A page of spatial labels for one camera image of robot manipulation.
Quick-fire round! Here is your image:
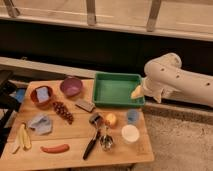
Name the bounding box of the blue sponge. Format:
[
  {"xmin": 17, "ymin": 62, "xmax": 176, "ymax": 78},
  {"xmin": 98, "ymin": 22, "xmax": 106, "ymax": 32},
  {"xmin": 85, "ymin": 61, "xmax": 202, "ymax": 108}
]
[{"xmin": 36, "ymin": 87, "xmax": 49, "ymax": 103}]

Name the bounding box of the purple bowl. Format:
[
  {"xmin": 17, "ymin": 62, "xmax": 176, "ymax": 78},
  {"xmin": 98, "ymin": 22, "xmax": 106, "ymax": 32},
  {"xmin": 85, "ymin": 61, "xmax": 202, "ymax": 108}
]
[{"xmin": 60, "ymin": 77, "xmax": 83, "ymax": 97}]

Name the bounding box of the blue cup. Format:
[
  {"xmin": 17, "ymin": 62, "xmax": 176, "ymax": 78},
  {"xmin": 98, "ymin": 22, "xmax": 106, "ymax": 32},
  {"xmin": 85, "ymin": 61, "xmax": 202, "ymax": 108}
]
[{"xmin": 126, "ymin": 109, "xmax": 139, "ymax": 125}]

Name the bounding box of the bunch of dark grapes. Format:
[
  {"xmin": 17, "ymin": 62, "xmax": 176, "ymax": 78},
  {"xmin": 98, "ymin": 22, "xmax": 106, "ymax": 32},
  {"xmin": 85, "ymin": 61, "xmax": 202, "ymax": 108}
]
[{"xmin": 53, "ymin": 101, "xmax": 74, "ymax": 124}]

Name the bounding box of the red sausage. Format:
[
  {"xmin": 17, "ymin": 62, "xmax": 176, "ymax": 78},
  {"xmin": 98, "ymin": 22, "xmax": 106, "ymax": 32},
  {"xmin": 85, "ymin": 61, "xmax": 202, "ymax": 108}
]
[{"xmin": 40, "ymin": 144, "xmax": 69, "ymax": 154}]

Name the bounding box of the crumpled blue cloth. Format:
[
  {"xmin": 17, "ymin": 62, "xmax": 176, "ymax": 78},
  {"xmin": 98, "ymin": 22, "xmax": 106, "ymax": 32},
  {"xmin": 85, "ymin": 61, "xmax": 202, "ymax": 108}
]
[{"xmin": 27, "ymin": 114, "xmax": 52, "ymax": 135}]

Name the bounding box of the black chair frame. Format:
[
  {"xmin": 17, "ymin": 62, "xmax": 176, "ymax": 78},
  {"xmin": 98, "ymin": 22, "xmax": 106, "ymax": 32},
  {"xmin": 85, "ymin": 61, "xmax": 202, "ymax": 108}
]
[{"xmin": 0, "ymin": 70, "xmax": 21, "ymax": 156}]

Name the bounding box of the white cup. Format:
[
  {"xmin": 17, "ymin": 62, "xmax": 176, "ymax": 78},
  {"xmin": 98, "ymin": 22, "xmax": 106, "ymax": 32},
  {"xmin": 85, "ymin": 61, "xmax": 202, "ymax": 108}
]
[{"xmin": 121, "ymin": 125, "xmax": 140, "ymax": 143}]

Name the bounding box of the yellow banana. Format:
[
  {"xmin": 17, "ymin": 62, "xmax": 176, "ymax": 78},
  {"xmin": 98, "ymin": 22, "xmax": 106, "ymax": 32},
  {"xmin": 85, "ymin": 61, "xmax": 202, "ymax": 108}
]
[{"xmin": 12, "ymin": 123, "xmax": 32, "ymax": 154}]

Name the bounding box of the green plastic tray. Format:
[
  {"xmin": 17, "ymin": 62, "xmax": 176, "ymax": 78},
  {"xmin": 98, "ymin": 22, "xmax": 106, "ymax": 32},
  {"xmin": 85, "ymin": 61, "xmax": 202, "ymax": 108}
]
[{"xmin": 92, "ymin": 72, "xmax": 145, "ymax": 108}]

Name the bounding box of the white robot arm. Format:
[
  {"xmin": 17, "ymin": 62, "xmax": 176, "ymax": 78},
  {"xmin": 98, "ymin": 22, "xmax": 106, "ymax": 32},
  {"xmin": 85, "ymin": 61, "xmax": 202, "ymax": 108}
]
[{"xmin": 131, "ymin": 53, "xmax": 213, "ymax": 107}]

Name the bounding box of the small brown block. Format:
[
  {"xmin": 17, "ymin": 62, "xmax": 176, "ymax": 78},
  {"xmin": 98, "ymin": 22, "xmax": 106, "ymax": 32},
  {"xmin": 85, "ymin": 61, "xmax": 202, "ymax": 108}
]
[{"xmin": 75, "ymin": 99, "xmax": 95, "ymax": 112}]

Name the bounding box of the blue object at table edge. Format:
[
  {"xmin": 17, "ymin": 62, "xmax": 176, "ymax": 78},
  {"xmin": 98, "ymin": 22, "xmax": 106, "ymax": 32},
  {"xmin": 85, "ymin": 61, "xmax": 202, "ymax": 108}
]
[{"xmin": 11, "ymin": 88, "xmax": 26, "ymax": 103}]

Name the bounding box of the red bowl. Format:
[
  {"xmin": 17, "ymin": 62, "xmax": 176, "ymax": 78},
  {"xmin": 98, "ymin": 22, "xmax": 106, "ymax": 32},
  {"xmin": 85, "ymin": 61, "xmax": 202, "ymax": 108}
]
[{"xmin": 30, "ymin": 86, "xmax": 53, "ymax": 107}]

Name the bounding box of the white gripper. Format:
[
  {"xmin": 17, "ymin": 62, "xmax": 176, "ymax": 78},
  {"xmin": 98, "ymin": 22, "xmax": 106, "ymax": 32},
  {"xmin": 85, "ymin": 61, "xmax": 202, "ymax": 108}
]
[{"xmin": 131, "ymin": 77, "xmax": 173, "ymax": 103}]

